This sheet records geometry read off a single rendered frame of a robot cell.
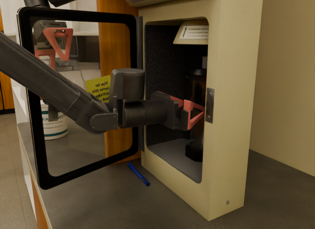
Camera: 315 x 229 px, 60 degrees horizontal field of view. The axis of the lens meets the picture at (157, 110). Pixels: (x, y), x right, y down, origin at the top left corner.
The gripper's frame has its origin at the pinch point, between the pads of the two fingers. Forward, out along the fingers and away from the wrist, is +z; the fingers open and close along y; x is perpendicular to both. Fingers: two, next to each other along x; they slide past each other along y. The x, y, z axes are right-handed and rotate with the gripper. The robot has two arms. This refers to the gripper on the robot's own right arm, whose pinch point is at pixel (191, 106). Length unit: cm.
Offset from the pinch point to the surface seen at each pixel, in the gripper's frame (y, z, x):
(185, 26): -0.5, -3.5, -19.3
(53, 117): 7.9, -31.9, 0.9
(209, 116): -13.1, -5.9, -1.5
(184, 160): 0.5, -0.9, 14.6
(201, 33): -5.1, -2.6, -17.7
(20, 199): 183, -31, 118
